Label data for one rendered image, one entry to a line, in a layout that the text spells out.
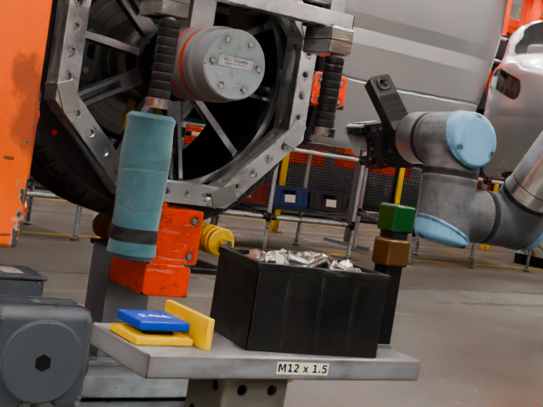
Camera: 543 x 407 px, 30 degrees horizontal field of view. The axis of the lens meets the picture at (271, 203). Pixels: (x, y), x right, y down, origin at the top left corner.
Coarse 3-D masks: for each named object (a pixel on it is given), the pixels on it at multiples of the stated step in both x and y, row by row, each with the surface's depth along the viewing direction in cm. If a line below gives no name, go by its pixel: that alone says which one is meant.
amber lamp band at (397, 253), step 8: (376, 240) 148; (384, 240) 146; (392, 240) 145; (400, 240) 146; (376, 248) 148; (384, 248) 146; (392, 248) 145; (400, 248) 146; (408, 248) 147; (376, 256) 148; (384, 256) 146; (392, 256) 146; (400, 256) 146; (408, 256) 148; (384, 264) 146; (392, 264) 146; (400, 264) 147
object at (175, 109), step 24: (120, 0) 195; (144, 24) 198; (240, 24) 222; (264, 24) 213; (120, 48) 196; (144, 48) 199; (264, 48) 217; (144, 72) 204; (264, 72) 218; (96, 96) 195; (144, 96) 202; (264, 96) 216; (216, 120) 210; (240, 120) 221; (264, 120) 214; (120, 144) 199; (192, 144) 230; (216, 144) 222; (240, 144) 215; (192, 168) 216; (216, 168) 210
